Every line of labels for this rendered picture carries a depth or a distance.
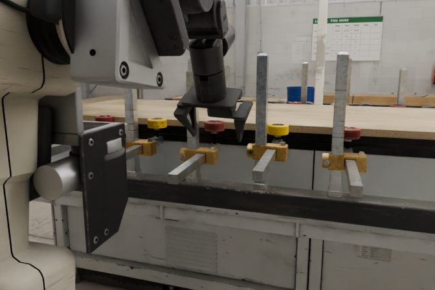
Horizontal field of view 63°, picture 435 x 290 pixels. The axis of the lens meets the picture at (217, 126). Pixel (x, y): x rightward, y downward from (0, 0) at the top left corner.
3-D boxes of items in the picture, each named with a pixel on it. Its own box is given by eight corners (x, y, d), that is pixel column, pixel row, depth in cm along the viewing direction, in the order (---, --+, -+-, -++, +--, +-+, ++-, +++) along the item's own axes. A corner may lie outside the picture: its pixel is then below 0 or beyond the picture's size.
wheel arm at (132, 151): (103, 175, 110) (102, 162, 109) (93, 174, 111) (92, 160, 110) (163, 144, 151) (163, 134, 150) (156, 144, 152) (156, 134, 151)
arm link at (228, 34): (167, 6, 56) (220, 3, 54) (190, -14, 65) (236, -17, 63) (180, 74, 63) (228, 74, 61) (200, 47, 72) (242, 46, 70)
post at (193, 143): (196, 200, 132) (195, 69, 123) (188, 199, 133) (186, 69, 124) (199, 197, 135) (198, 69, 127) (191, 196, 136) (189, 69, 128)
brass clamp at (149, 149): (150, 156, 133) (149, 143, 132) (118, 154, 136) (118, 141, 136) (157, 153, 138) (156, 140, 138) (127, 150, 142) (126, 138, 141)
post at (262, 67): (263, 193, 124) (267, 52, 115) (254, 192, 125) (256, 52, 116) (265, 190, 127) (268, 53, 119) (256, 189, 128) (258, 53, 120)
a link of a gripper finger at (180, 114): (191, 124, 77) (184, 86, 71) (222, 128, 74) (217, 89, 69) (178, 144, 72) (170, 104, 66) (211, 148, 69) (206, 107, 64)
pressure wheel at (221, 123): (204, 146, 146) (204, 118, 144) (223, 145, 147) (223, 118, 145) (204, 151, 138) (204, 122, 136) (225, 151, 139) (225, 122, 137)
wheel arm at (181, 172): (177, 187, 103) (177, 173, 102) (167, 186, 104) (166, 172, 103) (219, 152, 144) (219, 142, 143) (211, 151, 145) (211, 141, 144)
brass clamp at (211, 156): (213, 166, 126) (213, 151, 125) (178, 162, 130) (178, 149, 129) (219, 161, 132) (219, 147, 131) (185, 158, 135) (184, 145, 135)
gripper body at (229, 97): (193, 92, 71) (188, 59, 67) (243, 96, 68) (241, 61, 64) (181, 110, 66) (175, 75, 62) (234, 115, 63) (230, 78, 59)
